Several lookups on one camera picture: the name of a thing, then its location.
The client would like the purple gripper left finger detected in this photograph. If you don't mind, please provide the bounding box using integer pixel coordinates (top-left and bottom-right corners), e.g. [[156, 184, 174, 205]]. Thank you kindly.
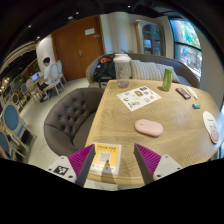
[[47, 143, 97, 188]]

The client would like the open laptop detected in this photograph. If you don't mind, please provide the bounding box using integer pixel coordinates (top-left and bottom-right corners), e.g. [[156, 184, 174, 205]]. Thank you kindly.
[[31, 72, 40, 82]]

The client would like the striped cushion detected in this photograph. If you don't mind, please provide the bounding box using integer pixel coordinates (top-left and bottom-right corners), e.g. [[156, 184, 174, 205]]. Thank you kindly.
[[131, 60, 180, 83]]

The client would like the pink computer mouse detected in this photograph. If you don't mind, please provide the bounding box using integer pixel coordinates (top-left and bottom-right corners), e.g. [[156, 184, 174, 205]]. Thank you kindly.
[[135, 119, 163, 137]]

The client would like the grey tufted armchair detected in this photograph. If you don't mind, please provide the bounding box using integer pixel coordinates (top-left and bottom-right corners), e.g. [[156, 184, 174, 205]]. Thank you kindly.
[[44, 88, 104, 156]]

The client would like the white sticker sheet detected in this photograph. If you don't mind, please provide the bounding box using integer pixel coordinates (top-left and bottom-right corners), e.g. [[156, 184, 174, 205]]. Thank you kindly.
[[117, 86, 161, 111]]

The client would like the grey curved sofa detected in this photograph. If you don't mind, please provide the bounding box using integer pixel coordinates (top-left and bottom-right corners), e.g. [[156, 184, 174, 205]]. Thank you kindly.
[[86, 53, 200, 88]]

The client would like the clear plastic shaker bottle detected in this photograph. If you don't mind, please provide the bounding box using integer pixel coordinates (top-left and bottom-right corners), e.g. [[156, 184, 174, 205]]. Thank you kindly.
[[113, 54, 131, 88]]

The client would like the yellow QR code card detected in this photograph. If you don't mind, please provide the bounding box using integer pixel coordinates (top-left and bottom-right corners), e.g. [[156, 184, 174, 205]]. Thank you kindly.
[[90, 142, 122, 175]]

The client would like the seated person in white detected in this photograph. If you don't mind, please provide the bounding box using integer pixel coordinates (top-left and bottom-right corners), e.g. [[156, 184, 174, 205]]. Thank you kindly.
[[37, 57, 52, 103]]

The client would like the white pen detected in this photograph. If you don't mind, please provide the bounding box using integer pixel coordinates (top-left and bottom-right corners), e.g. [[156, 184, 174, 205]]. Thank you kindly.
[[186, 86, 198, 100]]

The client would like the brown wooden door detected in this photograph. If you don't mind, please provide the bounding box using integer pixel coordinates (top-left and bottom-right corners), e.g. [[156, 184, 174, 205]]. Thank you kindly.
[[52, 15, 104, 81]]

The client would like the white chair with person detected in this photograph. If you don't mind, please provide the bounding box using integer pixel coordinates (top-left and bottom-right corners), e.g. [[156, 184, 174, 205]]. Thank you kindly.
[[43, 63, 62, 94]]

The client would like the black and red backpack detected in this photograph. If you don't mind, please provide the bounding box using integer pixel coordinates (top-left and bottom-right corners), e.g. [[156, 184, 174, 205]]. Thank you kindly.
[[94, 56, 116, 81]]

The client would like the small blue eraser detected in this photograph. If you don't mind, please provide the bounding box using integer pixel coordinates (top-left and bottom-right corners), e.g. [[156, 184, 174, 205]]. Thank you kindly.
[[192, 103, 201, 109]]

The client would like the blue upholstered wooden chair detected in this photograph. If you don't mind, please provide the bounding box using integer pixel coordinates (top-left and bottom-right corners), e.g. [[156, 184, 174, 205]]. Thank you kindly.
[[2, 103, 36, 152]]

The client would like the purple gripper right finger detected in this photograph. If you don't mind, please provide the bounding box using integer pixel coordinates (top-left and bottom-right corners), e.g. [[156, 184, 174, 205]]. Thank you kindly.
[[133, 143, 184, 186]]

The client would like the green tumbler bottle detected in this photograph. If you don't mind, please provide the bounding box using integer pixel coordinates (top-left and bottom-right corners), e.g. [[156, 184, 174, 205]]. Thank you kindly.
[[162, 69, 173, 92]]

